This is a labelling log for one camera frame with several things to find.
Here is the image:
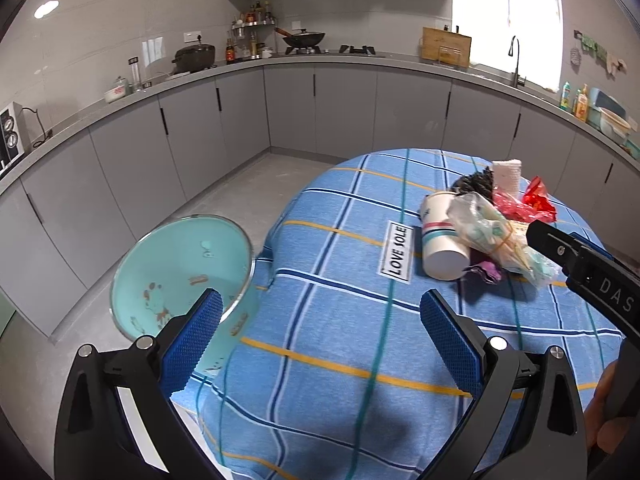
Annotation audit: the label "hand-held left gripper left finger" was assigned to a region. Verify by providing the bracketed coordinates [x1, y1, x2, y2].
[54, 287, 224, 480]

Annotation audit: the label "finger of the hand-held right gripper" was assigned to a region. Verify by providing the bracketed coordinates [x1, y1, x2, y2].
[569, 232, 619, 262]
[527, 219, 585, 274]

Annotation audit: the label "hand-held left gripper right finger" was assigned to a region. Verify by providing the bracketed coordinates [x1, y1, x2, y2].
[420, 288, 589, 480]

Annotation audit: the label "pink cellophane wrapper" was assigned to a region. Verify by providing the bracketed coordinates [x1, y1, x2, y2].
[492, 190, 532, 224]

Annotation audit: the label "clear plastic bag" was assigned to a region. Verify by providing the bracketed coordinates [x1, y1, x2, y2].
[447, 192, 562, 289]

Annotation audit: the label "turquoise trash bin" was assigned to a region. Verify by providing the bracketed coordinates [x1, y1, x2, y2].
[109, 214, 261, 377]

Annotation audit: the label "person's right hand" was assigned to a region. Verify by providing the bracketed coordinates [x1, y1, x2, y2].
[585, 359, 621, 455]

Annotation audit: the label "red plastic bag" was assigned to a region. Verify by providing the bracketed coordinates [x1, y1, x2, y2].
[520, 175, 557, 224]

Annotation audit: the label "purple wrapper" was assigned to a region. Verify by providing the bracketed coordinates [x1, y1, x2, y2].
[462, 259, 504, 284]

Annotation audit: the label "white rolled towel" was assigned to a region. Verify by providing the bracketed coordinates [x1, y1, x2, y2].
[491, 159, 523, 194]

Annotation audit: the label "white paper cup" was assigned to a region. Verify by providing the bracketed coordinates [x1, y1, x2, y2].
[419, 191, 472, 281]

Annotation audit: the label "black crumpled bag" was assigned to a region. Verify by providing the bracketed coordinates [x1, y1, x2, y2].
[452, 165, 496, 196]

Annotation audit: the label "blue plaid tablecloth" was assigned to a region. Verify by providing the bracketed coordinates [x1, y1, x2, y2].
[170, 148, 632, 480]

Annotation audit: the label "stacked plastic basins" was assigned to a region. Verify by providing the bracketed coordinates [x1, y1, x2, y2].
[587, 87, 634, 141]

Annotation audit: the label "yellow detergent bottle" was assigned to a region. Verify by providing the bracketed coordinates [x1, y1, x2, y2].
[573, 83, 590, 122]

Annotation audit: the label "kitchen faucet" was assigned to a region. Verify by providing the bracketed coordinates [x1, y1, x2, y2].
[508, 35, 527, 89]

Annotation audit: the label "wooden cutting board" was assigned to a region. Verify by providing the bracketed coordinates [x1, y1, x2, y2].
[421, 26, 472, 68]

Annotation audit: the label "window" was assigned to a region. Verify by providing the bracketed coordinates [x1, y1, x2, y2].
[449, 0, 561, 92]

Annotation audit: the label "grey kitchen countertop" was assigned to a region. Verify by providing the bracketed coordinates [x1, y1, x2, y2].
[0, 52, 640, 196]

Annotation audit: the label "grey kitchen cabinets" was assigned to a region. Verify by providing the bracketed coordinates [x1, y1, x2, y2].
[0, 62, 640, 342]

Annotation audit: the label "blender jar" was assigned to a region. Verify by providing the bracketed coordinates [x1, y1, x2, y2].
[127, 55, 144, 94]

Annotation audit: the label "white microwave oven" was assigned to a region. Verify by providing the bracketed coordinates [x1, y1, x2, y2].
[0, 101, 29, 164]

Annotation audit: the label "black rice cooker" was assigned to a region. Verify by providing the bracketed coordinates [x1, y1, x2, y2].
[172, 43, 217, 74]

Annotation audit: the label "gas stove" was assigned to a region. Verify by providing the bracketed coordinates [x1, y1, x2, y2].
[284, 44, 387, 57]

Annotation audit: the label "black wok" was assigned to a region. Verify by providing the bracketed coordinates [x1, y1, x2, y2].
[274, 27, 326, 49]

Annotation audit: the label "spice rack with bottles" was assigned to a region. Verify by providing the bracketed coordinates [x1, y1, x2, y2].
[230, 2, 277, 59]

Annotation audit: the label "wall hook rail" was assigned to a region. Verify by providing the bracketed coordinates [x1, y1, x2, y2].
[573, 29, 629, 74]

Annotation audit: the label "microwave power cable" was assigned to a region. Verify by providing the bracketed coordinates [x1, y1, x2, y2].
[20, 107, 54, 149]

